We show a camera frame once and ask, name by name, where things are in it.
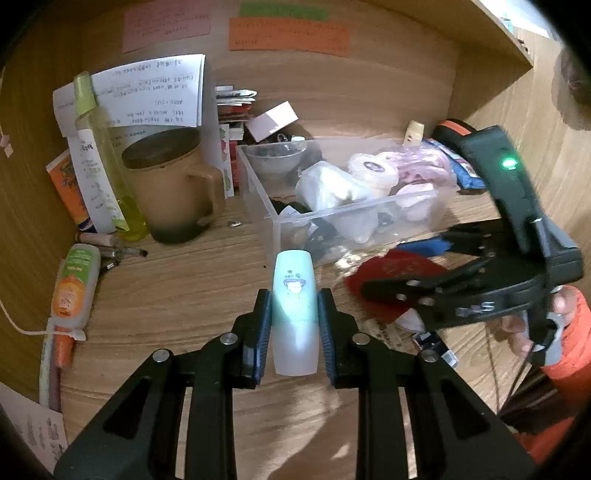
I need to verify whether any red pouch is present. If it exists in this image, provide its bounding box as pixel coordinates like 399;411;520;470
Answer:
344;251;451;324

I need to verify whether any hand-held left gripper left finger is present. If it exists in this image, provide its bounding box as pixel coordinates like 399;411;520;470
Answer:
54;288;273;480

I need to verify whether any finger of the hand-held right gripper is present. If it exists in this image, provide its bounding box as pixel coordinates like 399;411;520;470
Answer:
360;258;518;330
397;220;513;259

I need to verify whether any blue patchwork pouch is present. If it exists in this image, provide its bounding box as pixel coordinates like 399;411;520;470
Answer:
434;141;488;192

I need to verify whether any green paper note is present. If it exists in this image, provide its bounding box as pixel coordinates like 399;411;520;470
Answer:
239;2;329;21

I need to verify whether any grey bowl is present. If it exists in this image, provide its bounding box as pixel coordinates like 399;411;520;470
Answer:
245;142;308;183

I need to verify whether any black item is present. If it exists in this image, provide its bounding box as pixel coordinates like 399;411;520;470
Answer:
272;198;342;259

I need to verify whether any mint white small bottle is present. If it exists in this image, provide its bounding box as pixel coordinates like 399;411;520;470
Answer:
270;249;320;376

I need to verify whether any black cable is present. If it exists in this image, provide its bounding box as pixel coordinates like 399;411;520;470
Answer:
485;323;573;435

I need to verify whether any black orange zip case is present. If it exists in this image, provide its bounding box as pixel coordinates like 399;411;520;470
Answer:
431;119;476;139

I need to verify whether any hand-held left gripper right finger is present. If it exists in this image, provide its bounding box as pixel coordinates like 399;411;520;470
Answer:
318;288;539;480

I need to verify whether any person's right forearm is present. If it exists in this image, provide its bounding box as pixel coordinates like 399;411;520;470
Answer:
522;286;591;467

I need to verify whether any brown lidded mug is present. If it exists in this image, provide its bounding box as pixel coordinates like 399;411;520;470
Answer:
121;128;226;244

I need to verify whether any cream tube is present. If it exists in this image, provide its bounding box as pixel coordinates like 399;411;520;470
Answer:
404;121;426;147

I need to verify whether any white paper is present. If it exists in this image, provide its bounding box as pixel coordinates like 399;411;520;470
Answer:
0;383;68;467

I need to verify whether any wooden desktop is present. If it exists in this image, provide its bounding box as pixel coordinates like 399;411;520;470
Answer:
60;134;555;480

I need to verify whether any printed paper sheet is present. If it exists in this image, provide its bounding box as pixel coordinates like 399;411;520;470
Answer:
52;54;206;137

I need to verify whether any round cream container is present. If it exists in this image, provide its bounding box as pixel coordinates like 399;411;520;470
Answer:
347;152;399;188

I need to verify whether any white pink small box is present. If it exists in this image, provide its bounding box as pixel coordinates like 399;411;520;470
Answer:
245;102;300;141

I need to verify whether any orange pen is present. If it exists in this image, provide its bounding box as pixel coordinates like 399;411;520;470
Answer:
53;332;75;370

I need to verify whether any stack of booklets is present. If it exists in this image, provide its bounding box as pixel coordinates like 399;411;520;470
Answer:
215;84;257;195

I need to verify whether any white cloth pouch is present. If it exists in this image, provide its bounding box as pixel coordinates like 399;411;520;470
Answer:
294;161;370;217

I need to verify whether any orange paper note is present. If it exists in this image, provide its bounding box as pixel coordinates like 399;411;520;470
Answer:
228;17;352;58

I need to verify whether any person's right hand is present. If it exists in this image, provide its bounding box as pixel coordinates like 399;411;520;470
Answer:
501;286;575;365

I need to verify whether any white printed tube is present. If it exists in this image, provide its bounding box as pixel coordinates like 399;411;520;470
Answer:
76;129;130;234

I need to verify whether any white cable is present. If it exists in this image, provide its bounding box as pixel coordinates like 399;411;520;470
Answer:
0;295;51;337

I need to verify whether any pink round case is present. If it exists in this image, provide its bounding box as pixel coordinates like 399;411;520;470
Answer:
397;183;446;222

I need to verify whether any pink rope lanyard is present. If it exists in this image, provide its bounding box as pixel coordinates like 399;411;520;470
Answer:
392;141;455;185

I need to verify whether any pink paper note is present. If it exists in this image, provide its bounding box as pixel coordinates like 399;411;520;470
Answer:
122;4;212;54

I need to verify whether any clear plastic box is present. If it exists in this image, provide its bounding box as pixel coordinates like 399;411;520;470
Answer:
236;137;462;268

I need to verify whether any yellow spray bottle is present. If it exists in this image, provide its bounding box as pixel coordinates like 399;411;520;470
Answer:
73;71;148;241

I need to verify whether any orange green small tube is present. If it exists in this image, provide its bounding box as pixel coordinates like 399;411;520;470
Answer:
50;244;101;333

